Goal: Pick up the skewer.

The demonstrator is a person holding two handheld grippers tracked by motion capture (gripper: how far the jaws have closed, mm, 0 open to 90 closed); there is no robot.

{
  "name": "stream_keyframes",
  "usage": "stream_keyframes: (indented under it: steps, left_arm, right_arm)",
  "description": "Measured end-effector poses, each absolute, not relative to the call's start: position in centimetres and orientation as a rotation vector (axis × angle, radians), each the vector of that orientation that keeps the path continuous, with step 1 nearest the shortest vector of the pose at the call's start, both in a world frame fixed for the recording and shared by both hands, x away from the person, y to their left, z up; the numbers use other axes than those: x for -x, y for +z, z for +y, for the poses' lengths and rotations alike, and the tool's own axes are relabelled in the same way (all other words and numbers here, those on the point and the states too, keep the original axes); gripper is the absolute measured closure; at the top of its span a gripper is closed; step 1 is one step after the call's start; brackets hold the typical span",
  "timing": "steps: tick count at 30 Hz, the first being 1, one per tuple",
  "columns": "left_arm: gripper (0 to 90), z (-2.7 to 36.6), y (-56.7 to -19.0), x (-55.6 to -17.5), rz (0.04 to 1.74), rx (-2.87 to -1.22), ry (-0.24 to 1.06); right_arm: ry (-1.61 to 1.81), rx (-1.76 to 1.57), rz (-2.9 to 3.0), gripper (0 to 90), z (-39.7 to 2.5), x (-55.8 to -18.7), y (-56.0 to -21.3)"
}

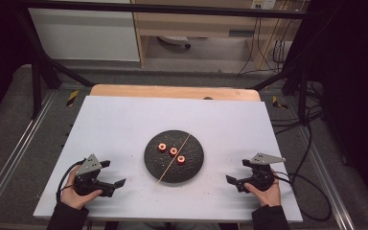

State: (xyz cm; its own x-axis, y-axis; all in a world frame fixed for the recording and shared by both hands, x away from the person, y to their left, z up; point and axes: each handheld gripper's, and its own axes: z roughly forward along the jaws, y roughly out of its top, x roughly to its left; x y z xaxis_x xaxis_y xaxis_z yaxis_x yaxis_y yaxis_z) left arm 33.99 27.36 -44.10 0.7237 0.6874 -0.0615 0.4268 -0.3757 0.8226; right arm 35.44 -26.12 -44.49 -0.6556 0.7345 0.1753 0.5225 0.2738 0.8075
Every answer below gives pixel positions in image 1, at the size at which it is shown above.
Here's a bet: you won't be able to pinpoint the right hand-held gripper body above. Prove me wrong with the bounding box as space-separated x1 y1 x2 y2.
236 152 288 194

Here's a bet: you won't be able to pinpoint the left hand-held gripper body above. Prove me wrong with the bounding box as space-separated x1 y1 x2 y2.
73 153 117 197

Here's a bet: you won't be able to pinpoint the round black speckled plate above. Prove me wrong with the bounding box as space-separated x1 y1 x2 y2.
144 129 205 185

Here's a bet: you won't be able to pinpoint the thin bamboo skewer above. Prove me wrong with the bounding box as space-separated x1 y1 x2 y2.
156 132 193 186

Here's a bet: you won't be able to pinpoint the person's right hand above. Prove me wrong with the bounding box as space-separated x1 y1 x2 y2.
243 172 283 208

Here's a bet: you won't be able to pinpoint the person's left hand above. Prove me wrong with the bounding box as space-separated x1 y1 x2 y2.
59 164 104 211

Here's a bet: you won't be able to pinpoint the white board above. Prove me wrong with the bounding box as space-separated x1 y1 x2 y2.
33 95 304 223

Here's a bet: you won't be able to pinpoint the yellow black tape strip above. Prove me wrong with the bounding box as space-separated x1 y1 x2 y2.
271 95 288 110
65 89 81 107

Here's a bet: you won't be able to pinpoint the wooden table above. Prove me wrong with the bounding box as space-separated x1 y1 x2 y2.
89 83 262 103

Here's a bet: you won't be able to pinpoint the white cabinet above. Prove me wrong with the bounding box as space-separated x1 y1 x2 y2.
28 8 141 62

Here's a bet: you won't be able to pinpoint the white power strip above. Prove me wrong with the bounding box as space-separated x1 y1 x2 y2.
157 34 193 50

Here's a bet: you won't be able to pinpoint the light wooden desk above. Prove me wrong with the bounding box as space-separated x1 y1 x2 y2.
130 0 305 70

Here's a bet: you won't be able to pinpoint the left hand-held gripper black cable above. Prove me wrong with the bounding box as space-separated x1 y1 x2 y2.
55 158 87 203

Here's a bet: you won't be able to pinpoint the hand-held gripper black cable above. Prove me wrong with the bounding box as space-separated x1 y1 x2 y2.
267 171 334 222
55 158 87 203

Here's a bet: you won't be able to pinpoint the aluminium floor rail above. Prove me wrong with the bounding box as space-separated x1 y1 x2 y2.
296 126 357 230
0 90 58 219

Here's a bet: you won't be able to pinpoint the right hand-held gripper black cable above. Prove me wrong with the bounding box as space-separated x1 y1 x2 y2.
267 171 334 222

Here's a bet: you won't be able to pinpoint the bundle of black floor cables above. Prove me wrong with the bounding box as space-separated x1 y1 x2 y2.
269 80 326 136

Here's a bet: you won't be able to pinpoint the hanging black desk cables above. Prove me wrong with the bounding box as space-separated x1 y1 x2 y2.
237 16 294 77

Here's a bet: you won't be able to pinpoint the white wall socket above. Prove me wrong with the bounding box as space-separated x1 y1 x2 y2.
250 0 278 11

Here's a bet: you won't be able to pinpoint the black metal frame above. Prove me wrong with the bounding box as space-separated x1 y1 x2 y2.
11 0 329 121

